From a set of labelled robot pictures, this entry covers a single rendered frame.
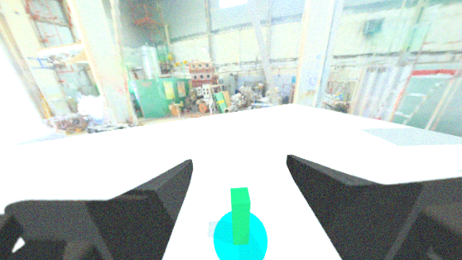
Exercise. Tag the cyan circle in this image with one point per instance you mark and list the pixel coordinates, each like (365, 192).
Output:
(223, 240)

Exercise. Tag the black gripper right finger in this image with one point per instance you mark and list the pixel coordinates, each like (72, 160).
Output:
(364, 219)

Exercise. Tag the green rectangular post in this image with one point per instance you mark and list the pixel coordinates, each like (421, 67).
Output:
(241, 212)

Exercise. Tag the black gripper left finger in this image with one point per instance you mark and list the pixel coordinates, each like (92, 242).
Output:
(136, 225)

